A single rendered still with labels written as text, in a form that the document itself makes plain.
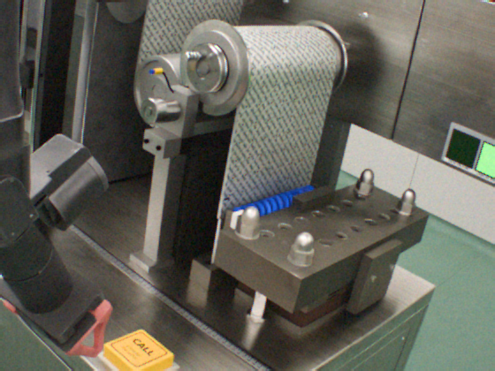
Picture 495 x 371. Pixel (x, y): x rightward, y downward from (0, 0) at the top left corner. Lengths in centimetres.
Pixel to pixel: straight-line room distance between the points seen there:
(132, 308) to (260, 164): 31
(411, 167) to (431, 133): 271
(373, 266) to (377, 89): 34
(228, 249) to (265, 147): 18
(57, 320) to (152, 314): 41
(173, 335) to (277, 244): 21
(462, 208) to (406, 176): 41
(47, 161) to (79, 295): 14
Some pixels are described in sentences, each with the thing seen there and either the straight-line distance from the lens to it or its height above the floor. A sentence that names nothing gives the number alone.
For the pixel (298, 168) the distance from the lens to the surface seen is 117.
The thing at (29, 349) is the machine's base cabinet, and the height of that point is 77.
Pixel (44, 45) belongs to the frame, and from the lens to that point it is 114.
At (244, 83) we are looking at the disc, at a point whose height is 125.
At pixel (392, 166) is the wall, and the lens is 394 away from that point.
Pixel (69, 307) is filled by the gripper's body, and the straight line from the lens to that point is 62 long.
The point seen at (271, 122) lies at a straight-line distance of 106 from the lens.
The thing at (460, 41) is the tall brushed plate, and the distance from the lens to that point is 114.
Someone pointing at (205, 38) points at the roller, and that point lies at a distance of 101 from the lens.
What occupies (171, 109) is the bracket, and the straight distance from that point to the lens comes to 100.
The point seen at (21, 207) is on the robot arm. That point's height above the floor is 125.
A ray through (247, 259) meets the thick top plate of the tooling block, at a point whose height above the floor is 101.
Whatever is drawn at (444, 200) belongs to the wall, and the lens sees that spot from 382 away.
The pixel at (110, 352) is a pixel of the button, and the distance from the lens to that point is 90.
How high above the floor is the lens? 149
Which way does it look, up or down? 23 degrees down
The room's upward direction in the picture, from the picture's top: 11 degrees clockwise
